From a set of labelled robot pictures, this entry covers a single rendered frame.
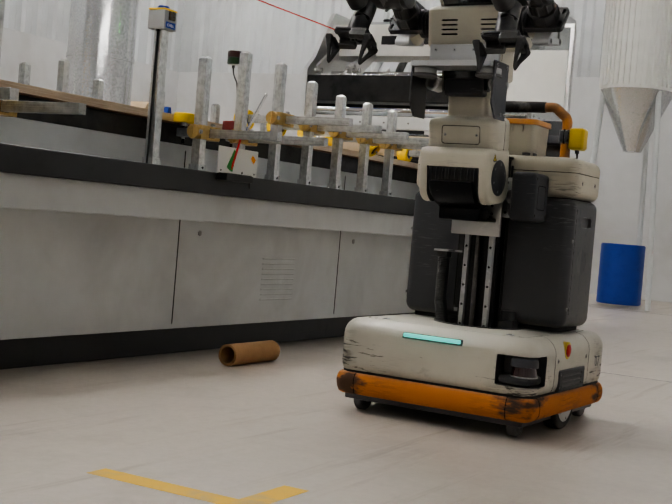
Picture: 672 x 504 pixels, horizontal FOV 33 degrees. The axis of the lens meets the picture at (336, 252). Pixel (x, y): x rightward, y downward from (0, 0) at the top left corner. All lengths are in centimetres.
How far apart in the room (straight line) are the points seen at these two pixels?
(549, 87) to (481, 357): 344
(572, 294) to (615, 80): 721
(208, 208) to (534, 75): 283
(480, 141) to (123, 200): 121
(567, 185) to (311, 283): 203
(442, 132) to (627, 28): 737
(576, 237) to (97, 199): 150
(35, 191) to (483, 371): 141
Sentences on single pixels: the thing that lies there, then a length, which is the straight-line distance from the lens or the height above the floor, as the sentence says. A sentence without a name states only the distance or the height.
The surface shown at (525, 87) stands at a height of 140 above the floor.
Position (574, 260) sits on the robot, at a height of 50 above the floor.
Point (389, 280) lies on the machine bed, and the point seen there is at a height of 28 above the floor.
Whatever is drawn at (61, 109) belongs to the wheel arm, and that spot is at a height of 80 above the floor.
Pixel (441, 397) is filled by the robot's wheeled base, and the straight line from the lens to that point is 328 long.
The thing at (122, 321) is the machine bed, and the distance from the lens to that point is 417.
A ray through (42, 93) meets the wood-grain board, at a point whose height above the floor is 88.
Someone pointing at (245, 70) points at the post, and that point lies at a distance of 432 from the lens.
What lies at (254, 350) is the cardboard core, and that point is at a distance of 429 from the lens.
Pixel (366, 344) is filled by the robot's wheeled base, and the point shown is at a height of 21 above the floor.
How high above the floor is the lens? 56
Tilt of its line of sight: 2 degrees down
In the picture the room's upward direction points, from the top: 5 degrees clockwise
